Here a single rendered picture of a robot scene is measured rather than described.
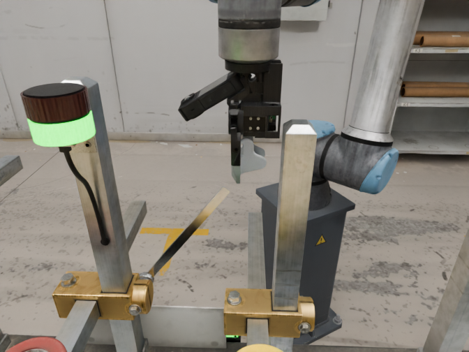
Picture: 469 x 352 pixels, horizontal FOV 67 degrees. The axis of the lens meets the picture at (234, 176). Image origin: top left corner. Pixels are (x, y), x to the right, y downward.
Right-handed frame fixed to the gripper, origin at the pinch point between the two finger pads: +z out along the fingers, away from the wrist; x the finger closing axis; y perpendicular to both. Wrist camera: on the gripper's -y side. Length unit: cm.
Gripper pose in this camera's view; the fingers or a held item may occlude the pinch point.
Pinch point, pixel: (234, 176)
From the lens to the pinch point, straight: 63.2
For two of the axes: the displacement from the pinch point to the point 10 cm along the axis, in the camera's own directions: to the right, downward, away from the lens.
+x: 0.1, -4.7, 8.8
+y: 10.0, 0.1, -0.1
